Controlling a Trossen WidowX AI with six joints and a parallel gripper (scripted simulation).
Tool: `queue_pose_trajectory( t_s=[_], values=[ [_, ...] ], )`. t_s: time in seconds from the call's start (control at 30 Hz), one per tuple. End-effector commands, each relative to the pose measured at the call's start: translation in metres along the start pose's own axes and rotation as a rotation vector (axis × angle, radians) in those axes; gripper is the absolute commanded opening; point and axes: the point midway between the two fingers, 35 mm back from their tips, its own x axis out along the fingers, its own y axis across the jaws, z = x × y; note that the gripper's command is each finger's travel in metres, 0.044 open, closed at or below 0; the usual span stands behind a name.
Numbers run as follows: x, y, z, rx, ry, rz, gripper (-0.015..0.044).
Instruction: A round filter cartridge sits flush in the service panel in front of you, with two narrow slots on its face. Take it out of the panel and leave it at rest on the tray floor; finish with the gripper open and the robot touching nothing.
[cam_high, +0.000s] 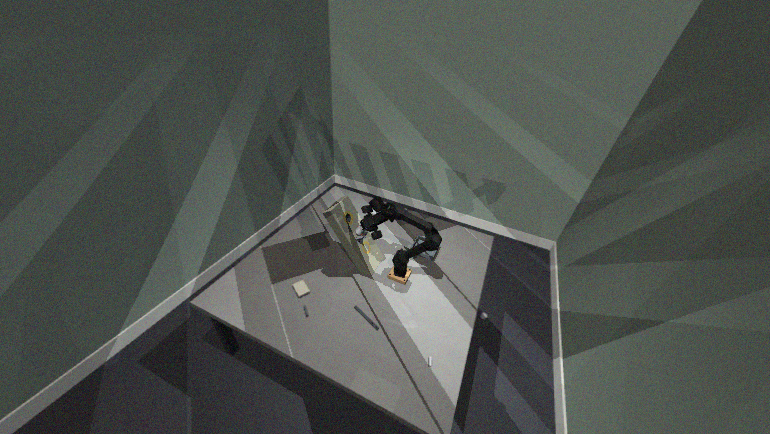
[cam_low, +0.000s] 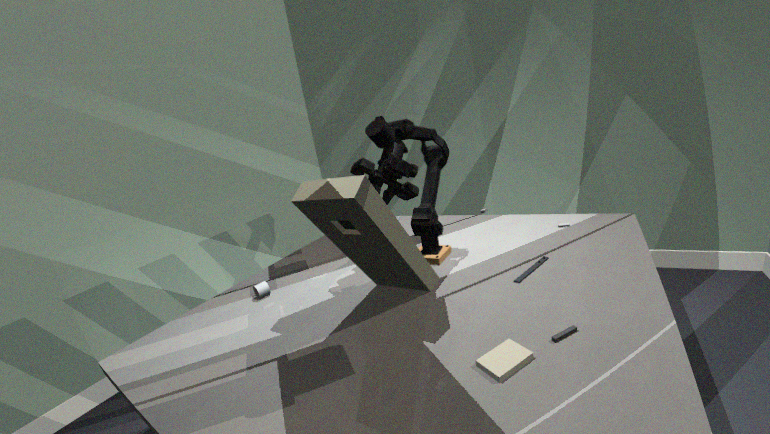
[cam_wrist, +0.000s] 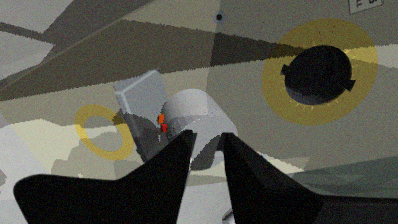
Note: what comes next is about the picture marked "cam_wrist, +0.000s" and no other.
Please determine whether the grey cylinder with two slots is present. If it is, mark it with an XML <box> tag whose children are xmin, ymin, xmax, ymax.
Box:
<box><xmin>158</xmin><ymin>89</ymin><xmax>238</xmax><ymax>170</ymax></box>

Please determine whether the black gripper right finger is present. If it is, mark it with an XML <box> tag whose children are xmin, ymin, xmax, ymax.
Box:
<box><xmin>224</xmin><ymin>133</ymin><xmax>398</xmax><ymax>224</ymax></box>

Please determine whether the white cylinder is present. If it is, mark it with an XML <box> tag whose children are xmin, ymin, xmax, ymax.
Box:
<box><xmin>222</xmin><ymin>212</ymin><xmax>235</xmax><ymax>224</ymax></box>

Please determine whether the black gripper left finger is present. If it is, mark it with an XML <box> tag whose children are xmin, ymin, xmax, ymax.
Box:
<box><xmin>13</xmin><ymin>129</ymin><xmax>193</xmax><ymax>224</ymax></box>

